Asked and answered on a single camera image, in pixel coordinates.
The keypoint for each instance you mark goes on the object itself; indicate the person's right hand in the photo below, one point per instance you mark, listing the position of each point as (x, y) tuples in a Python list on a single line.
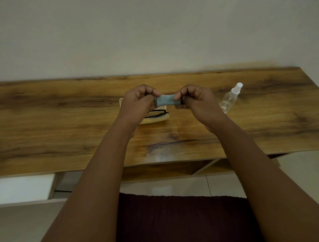
[(202, 104)]

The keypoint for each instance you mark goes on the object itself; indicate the person's left hand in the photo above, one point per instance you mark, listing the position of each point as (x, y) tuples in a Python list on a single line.
[(135, 107)]

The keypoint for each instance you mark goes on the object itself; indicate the black framed eyeglasses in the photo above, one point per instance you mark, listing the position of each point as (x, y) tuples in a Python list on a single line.
[(158, 114)]

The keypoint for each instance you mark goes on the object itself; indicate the yellow translucent glasses case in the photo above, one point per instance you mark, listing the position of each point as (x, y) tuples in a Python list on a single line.
[(157, 119)]

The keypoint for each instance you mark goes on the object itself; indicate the clear spray bottle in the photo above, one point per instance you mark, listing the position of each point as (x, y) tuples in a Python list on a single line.
[(229, 99)]

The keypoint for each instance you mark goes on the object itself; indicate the blue cleaning cloth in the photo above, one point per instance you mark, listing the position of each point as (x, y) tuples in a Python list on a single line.
[(167, 99)]

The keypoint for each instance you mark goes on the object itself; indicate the person's right forearm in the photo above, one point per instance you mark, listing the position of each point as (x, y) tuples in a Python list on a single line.
[(271, 182)]

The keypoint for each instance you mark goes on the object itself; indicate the person's left forearm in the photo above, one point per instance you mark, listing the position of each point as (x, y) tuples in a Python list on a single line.
[(87, 192)]

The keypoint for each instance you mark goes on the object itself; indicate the wooden under-table shelf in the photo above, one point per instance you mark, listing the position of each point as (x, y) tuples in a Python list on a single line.
[(159, 170)]

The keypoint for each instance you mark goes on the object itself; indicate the dark maroon garment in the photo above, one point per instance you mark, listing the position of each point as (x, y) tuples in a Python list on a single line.
[(189, 219)]

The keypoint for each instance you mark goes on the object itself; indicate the white cabinet drawer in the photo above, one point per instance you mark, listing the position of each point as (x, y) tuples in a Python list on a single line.
[(25, 188)]

